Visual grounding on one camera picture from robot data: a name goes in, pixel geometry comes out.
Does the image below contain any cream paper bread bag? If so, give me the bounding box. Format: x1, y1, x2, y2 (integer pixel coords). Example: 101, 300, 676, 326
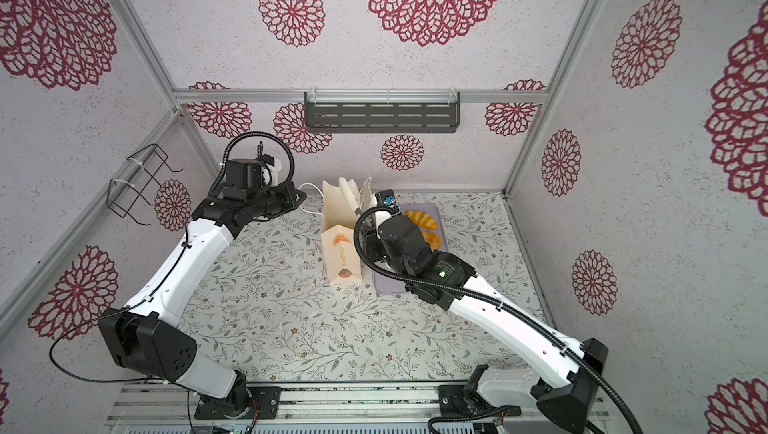
299, 177, 373, 285

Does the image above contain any black wire wall basket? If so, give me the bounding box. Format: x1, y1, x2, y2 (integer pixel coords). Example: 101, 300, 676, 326
105, 143, 183, 227

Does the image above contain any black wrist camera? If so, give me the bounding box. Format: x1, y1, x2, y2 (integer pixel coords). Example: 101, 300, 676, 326
221, 159, 273, 201
374, 189, 435, 277

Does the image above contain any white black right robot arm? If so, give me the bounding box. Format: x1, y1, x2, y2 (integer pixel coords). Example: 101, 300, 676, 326
338, 179, 612, 433

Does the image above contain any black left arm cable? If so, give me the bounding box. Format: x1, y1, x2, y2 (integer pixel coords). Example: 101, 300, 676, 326
47, 130, 296, 387

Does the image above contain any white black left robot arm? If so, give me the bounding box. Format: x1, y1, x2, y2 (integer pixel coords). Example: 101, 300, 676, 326
97, 181, 307, 418

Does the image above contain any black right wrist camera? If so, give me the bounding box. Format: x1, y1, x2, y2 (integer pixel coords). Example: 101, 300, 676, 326
374, 189, 435, 277

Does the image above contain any round orange bun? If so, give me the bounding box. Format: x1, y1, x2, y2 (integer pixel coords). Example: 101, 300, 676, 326
422, 231, 441, 251

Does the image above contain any grey metal wall shelf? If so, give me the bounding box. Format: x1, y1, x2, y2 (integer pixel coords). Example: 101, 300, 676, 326
304, 90, 461, 134

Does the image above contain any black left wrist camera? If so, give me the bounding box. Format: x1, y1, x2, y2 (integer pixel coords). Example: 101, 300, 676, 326
221, 159, 273, 201

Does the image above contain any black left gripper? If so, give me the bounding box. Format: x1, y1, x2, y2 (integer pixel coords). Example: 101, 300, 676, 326
249, 180, 308, 220

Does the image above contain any lilac plastic tray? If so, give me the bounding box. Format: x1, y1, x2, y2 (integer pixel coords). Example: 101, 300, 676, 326
374, 203, 448, 295

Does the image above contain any black corrugated right cable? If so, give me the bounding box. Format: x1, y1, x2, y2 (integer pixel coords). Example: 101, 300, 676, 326
352, 204, 644, 434

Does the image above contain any croissant top right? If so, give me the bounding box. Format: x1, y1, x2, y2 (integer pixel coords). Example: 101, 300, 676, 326
406, 210, 439, 231

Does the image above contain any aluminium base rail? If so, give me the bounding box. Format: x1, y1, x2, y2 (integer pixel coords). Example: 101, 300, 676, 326
104, 381, 613, 434

